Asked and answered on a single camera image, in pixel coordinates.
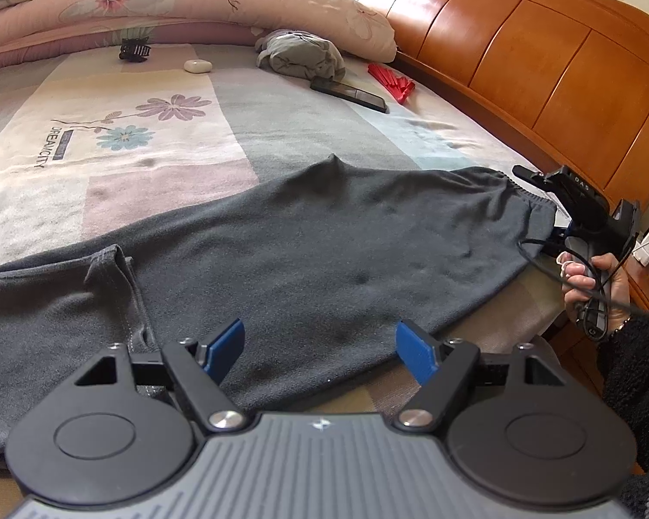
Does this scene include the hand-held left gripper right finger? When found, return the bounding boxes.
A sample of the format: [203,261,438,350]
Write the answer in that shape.
[395,320,568,433]

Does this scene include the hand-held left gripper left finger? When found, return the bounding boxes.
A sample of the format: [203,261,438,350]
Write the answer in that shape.
[74,319,247,433]

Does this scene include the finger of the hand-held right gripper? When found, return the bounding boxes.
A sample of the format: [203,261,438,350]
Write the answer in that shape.
[541,224,572,257]
[511,165,559,196]

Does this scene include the dark grey pants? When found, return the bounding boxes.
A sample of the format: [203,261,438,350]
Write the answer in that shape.
[0,154,560,460]

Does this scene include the person's right forearm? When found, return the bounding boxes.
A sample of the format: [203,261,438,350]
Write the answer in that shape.
[598,314,649,474]

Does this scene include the person's right hand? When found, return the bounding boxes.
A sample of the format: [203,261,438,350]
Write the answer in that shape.
[554,251,633,332]

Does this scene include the wooden bed headboard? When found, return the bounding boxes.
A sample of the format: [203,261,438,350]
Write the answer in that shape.
[327,0,649,217]

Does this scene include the red folding fan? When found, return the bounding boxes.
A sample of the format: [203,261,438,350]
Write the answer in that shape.
[368,62,418,105]

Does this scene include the black smartphone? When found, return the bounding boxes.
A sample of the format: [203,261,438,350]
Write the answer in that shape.
[310,77,390,114]

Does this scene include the crumpled grey cloth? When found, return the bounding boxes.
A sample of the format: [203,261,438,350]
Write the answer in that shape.
[255,29,347,83]

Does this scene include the black hair claw clip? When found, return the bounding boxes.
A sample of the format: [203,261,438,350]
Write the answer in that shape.
[119,40,153,63]

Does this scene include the pink floral folded quilt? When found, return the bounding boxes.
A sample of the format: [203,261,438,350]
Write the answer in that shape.
[0,0,398,74]

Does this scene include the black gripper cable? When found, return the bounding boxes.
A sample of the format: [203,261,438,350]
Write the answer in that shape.
[516,235,649,317]

